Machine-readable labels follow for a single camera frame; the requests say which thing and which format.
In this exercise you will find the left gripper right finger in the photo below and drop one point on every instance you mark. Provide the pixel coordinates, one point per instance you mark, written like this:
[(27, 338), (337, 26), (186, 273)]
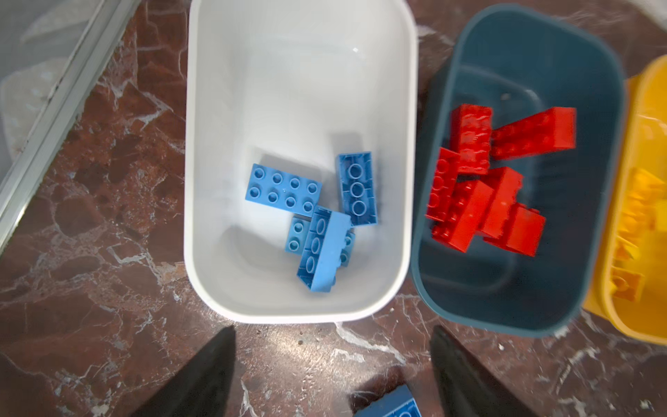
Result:
[(466, 387)]

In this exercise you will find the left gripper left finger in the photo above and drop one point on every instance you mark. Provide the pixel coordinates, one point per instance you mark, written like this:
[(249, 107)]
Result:
[(202, 386)]

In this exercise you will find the blue lego brick diagonal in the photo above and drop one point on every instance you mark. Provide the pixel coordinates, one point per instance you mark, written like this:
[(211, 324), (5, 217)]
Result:
[(398, 403)]

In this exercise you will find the small red lego brick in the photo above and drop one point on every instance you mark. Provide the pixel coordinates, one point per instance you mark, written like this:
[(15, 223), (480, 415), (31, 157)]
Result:
[(522, 231)]

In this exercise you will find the blue lego brick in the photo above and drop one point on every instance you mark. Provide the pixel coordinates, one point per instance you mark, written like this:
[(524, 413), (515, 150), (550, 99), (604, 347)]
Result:
[(297, 236), (283, 191), (355, 173), (324, 243)]

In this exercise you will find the red lego brick top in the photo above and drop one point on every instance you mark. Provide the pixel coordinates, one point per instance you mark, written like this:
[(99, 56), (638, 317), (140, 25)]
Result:
[(446, 172)]

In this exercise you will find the yellow curved lego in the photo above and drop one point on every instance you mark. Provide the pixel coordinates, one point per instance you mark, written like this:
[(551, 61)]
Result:
[(639, 210)]

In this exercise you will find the red lego brick bottom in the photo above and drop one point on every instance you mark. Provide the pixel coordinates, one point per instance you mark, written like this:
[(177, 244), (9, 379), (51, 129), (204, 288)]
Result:
[(471, 128)]

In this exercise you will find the yellow plastic bin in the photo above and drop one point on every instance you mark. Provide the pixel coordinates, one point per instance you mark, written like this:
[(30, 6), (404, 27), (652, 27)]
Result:
[(644, 146)]

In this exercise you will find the white plastic bin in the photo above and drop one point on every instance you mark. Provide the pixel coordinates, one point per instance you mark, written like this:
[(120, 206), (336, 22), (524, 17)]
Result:
[(291, 85)]

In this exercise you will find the teal plastic bin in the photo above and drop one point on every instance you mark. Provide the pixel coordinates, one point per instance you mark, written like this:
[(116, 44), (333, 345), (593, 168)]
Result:
[(520, 62)]

